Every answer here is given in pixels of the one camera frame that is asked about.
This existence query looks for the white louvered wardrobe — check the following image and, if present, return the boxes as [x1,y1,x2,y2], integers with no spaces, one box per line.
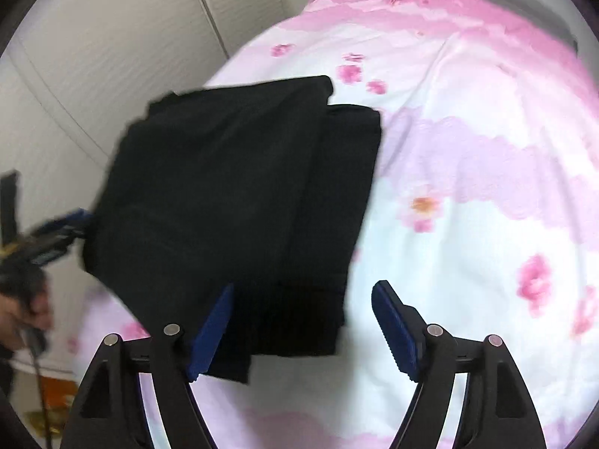
[0,0,323,375]

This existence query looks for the pink floral duvet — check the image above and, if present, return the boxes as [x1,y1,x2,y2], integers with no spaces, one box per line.
[70,0,599,449]

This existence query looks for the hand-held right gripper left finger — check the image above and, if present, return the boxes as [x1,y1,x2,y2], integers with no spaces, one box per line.
[58,283,235,449]

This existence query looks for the black cable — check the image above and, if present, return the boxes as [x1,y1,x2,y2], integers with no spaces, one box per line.
[21,327,53,449]

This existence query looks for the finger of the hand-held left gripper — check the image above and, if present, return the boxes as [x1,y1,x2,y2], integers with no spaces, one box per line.
[28,209,97,250]
[0,171,22,246]

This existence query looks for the black pants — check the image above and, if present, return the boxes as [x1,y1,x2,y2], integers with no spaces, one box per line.
[80,75,383,384]

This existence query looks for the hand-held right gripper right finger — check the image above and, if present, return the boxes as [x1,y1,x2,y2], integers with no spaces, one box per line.
[371,280,548,449]

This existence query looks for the person's left hand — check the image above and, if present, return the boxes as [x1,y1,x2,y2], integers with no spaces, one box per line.
[0,289,53,351]

